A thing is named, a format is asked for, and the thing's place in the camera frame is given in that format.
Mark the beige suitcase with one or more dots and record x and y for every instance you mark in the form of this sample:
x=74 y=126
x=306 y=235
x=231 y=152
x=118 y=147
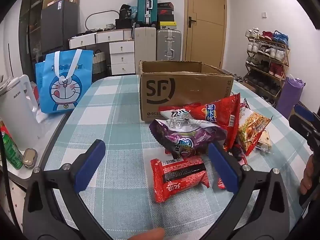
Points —
x=145 y=43

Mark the black shoe box red logo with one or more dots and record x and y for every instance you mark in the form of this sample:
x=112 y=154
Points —
x=165 y=11

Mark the red black-striped snack packet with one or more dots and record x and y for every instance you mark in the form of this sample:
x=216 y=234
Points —
x=175 y=180

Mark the wooden door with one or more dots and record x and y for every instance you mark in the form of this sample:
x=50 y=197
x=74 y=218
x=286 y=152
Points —
x=207 y=17

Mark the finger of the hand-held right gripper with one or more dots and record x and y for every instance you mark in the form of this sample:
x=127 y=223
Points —
x=303 y=112
x=300 y=125

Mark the woven basket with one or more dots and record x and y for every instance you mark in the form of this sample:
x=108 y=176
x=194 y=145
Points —
x=99 y=62

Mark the small oval metal tin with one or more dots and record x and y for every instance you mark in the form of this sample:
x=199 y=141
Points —
x=29 y=158

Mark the green drink can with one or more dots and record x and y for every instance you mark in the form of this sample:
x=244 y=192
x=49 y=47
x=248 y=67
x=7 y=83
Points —
x=11 y=151

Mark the white snack packet black lettering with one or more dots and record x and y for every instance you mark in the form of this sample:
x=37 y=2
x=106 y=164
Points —
x=175 y=113

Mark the black bag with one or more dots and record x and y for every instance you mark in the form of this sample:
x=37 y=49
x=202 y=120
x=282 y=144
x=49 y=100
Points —
x=125 y=11

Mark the striped bowl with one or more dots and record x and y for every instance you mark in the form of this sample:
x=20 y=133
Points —
x=110 y=26

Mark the person's left hand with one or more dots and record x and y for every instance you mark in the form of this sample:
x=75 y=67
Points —
x=148 y=234

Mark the light blue plastic bag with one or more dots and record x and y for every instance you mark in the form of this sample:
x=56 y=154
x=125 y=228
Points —
x=134 y=11

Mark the row of shoes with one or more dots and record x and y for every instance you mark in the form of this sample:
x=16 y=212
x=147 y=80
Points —
x=265 y=52

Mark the white electric kettle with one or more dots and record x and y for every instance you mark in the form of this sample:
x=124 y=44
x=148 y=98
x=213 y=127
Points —
x=15 y=115

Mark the silver suitcase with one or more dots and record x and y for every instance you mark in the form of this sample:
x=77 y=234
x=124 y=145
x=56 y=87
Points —
x=168 y=43

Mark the black storage box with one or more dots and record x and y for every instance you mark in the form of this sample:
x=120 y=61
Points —
x=125 y=23

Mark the plain black shoe box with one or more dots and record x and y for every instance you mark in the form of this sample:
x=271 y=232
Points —
x=166 y=17

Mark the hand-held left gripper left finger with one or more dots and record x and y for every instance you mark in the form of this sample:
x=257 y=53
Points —
x=90 y=166

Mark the brown cardboard box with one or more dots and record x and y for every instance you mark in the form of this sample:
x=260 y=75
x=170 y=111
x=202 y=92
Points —
x=185 y=90

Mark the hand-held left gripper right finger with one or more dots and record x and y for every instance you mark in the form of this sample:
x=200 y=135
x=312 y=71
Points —
x=222 y=167

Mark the white drawer dresser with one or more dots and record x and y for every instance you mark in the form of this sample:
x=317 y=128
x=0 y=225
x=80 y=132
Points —
x=120 y=55

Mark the small beige snack packet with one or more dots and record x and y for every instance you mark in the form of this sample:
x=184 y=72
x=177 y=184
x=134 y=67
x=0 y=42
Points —
x=264 y=140

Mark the blue cartoon tote bag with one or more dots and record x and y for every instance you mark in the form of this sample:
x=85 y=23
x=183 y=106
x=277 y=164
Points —
x=63 y=87

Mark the dark glass display cabinet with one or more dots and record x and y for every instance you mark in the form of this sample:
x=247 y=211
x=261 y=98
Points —
x=32 y=17

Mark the purple snack bag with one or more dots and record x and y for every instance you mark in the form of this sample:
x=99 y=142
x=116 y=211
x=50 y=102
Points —
x=190 y=137

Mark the teal suitcase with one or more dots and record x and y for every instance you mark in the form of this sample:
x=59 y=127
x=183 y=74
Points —
x=145 y=5

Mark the oval metal hoop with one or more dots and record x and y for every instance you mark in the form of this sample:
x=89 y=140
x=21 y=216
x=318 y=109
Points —
x=86 y=22

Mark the person's right hand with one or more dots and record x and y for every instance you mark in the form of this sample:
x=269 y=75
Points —
x=308 y=175

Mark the wooden shoe rack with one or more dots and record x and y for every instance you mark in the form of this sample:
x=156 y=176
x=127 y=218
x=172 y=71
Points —
x=285 y=62

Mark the grey refrigerator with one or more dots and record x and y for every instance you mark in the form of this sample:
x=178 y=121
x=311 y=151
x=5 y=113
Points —
x=56 y=22

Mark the yellow black shoe box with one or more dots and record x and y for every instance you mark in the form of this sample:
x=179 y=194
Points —
x=168 y=25

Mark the red chip bag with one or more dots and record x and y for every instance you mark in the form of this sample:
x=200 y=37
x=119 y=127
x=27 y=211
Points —
x=222 y=120

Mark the orange noodle snack bag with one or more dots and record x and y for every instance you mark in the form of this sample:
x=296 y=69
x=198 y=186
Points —
x=251 y=130

